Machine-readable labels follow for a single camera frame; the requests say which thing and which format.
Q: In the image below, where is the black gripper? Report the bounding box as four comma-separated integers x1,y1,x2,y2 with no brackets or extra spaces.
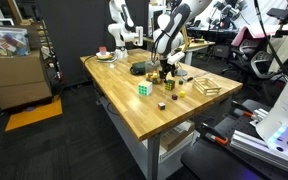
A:
160,59,176,83

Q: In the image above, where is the dark multicolour rubik's cube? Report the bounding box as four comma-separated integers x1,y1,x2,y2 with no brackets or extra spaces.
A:
165,80,175,90

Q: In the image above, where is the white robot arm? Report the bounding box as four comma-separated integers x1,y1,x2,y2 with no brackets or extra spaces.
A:
151,0,212,82

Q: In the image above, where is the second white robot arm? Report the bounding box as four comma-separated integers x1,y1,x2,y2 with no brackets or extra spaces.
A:
108,0,143,59

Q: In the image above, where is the large white rubik's cube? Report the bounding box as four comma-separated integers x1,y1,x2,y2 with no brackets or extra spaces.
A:
138,81,152,96

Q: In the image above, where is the purple block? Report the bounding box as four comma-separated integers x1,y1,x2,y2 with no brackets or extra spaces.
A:
172,94,178,100

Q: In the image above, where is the yellow block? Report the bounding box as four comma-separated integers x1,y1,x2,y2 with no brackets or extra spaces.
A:
179,91,186,97

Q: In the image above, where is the small white rubik's cube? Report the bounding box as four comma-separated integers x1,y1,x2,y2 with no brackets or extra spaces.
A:
158,102,166,110

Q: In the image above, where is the clear jar of blocks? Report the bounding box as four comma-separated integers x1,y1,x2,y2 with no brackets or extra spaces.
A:
145,61,161,84

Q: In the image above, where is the grey round lamp base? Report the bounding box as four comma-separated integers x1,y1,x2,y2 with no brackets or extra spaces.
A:
175,70,188,76

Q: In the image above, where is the dark green pouch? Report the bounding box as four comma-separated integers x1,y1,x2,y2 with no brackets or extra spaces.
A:
130,61,146,75

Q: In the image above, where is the wooden crate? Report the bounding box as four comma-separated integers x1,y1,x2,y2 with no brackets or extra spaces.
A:
192,78,221,96

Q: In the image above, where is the plate with pink item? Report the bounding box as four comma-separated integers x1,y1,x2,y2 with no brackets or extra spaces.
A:
96,46,116,62

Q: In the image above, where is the black office chair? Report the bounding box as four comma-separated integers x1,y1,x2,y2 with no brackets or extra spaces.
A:
230,27,282,83

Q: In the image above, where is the cardboard box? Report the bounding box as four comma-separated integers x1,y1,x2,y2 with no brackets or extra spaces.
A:
0,50,52,109

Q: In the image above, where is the clear bin of toys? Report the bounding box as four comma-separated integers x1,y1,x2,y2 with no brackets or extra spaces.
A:
0,27,30,57

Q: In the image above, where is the orange-handled clamp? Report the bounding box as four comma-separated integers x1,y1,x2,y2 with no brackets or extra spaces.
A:
201,123,228,145
231,101,253,117

